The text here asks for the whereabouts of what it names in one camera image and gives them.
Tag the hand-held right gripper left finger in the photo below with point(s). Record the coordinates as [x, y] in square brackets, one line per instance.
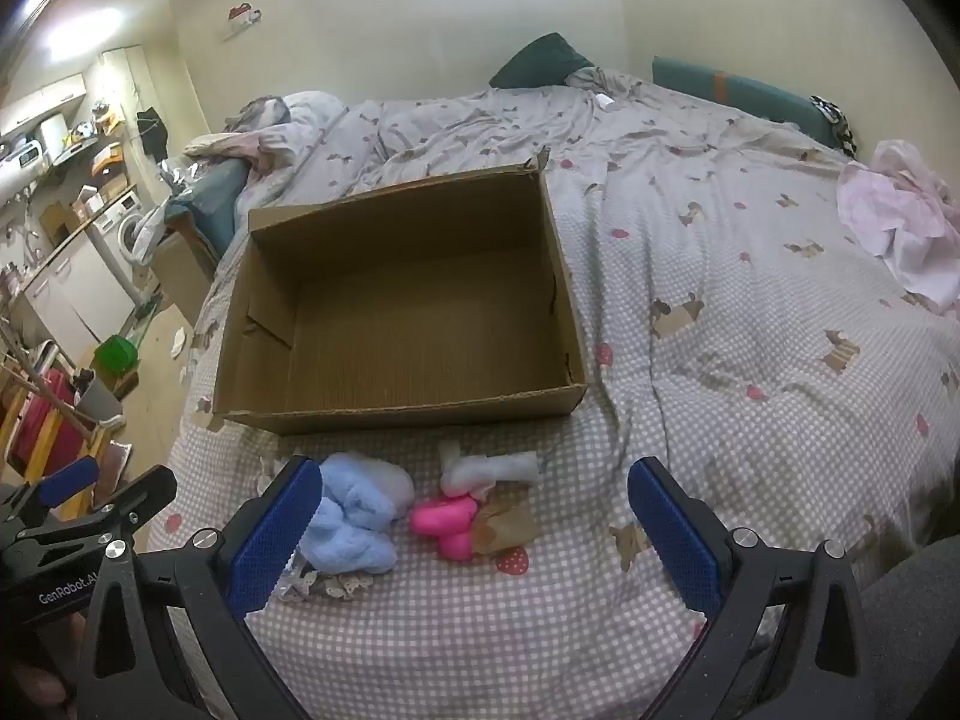
[274, 532]

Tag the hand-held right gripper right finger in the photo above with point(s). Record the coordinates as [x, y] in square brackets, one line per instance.
[675, 532]

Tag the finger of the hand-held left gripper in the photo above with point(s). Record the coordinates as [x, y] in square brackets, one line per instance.
[69, 481]
[131, 499]

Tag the light blue fluffy cloth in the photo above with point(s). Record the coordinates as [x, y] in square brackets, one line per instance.
[352, 517]

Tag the tan soft toy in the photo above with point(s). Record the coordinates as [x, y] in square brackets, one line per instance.
[506, 525]

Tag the pink plastic toy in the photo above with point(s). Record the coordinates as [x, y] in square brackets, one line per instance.
[446, 525]

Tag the brown cardboard box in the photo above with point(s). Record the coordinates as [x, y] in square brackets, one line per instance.
[405, 315]

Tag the wooden drying rack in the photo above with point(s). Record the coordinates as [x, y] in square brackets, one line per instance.
[67, 409]

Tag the red bag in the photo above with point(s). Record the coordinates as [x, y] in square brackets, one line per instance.
[45, 412]

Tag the grey bin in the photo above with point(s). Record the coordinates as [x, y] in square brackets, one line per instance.
[97, 397]

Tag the green plastic container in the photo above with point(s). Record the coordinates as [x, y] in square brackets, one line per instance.
[116, 354]

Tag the white cabinet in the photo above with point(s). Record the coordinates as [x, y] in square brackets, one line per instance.
[75, 292]

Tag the cardboard box beside bed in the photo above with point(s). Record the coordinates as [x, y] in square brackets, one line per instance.
[184, 274]

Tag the grey checked printed duvet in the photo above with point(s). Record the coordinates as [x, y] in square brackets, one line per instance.
[750, 300]

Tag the person's grey trouser leg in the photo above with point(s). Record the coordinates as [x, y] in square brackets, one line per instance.
[915, 630]

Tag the white washing machine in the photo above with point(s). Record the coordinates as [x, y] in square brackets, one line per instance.
[135, 229]

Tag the teal mattress side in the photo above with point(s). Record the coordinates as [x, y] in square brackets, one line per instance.
[214, 195]

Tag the pale pink crumpled cloth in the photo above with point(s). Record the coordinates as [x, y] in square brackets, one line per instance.
[900, 217]

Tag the pink and white pillow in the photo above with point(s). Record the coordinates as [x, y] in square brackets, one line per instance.
[277, 127]

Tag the small white object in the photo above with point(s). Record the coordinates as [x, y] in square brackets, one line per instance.
[605, 101]

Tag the black and white patterned cloth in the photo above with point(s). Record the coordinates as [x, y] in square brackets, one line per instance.
[836, 124]

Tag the teal headboard cushion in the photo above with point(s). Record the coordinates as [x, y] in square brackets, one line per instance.
[742, 94]

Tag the dark green pillow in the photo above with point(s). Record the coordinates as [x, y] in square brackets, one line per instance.
[541, 60]

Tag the wall hook ornament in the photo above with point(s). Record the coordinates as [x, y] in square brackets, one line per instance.
[244, 19]

